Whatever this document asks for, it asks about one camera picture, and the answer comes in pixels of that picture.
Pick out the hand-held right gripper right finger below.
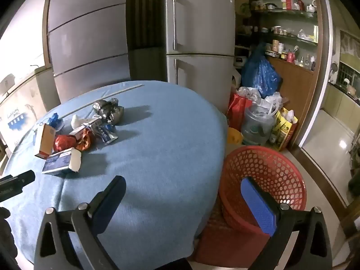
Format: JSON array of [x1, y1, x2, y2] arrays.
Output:
[[240, 177, 338, 270]]

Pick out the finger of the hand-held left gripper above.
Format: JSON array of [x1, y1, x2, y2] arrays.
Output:
[[0, 170, 36, 203]]

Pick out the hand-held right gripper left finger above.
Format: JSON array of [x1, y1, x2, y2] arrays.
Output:
[[34, 175, 127, 270]]

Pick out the red plastic basket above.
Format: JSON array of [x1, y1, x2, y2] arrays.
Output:
[[219, 146, 308, 234]]

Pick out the black plastic bag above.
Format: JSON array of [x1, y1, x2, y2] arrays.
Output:
[[93, 98, 125, 125]]

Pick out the blue and white box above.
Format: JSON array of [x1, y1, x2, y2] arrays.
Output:
[[42, 148, 82, 175]]

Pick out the orange and white box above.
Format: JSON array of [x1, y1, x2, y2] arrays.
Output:
[[34, 124, 57, 158]]

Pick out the red round wrapper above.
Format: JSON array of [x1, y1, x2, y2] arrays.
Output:
[[53, 134, 76, 152]]

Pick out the blue printed carton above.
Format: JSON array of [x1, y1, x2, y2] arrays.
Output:
[[0, 90, 38, 152]]

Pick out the orange red snack wrapper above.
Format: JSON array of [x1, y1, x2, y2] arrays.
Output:
[[76, 128, 95, 151]]

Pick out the blue silver sachet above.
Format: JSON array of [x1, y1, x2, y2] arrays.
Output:
[[96, 124, 119, 145]]

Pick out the small blue plastic bag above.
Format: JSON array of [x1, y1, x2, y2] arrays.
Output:
[[48, 113, 65, 130]]

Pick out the small red and white box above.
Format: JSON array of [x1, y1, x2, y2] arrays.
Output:
[[69, 125, 93, 141]]

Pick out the yellow printed bag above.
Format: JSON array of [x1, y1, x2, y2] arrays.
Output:
[[270, 108, 299, 151]]

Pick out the clear water jug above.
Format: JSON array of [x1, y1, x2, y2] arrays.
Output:
[[241, 104, 277, 147]]

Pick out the crumpled white tissue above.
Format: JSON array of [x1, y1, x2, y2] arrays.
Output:
[[70, 114, 86, 130]]

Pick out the red paper bag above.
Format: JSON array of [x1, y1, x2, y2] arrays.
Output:
[[227, 93, 254, 131]]

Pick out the thin white rod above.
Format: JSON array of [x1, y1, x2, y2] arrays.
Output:
[[59, 83, 145, 118]]

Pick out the wooden shelf cabinet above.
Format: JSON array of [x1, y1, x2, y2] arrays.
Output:
[[233, 0, 331, 149]]

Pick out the large blue plastic bag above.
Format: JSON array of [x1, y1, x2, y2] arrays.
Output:
[[241, 43, 282, 97]]

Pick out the grey panelled cabinet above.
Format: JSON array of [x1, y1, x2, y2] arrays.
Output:
[[45, 0, 131, 104]]

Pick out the silver refrigerator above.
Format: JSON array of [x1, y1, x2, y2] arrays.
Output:
[[164, 0, 237, 113]]

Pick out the shelf bottles and jars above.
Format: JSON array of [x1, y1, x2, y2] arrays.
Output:
[[236, 0, 320, 72]]

